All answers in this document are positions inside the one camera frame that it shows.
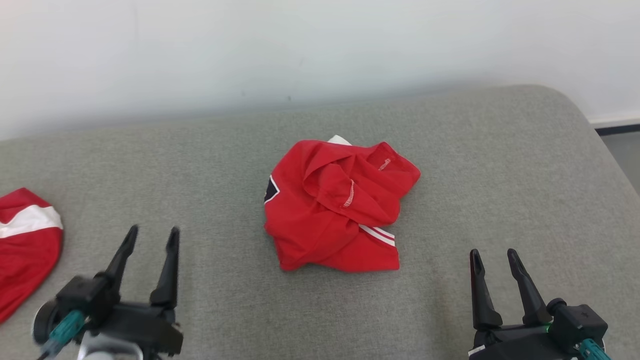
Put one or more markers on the black skirting strip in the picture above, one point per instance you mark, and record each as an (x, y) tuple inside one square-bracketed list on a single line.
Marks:
[(620, 129)]

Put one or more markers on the red basketball jersey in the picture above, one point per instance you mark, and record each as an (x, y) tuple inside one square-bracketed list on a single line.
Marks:
[(320, 225)]

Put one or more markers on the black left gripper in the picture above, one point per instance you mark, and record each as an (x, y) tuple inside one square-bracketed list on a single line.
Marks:
[(145, 327)]

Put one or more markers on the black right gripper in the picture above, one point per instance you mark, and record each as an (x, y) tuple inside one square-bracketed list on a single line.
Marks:
[(520, 345)]

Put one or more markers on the white wall baseboard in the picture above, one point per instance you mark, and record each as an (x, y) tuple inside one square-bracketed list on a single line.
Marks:
[(617, 121)]

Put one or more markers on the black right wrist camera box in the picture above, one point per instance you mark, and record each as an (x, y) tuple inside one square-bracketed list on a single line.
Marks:
[(580, 320)]

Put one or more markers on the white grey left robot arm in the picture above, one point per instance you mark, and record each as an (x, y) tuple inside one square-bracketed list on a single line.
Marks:
[(107, 351)]

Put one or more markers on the red shorts with white stripe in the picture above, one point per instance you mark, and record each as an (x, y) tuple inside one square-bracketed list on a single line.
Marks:
[(25, 250)]

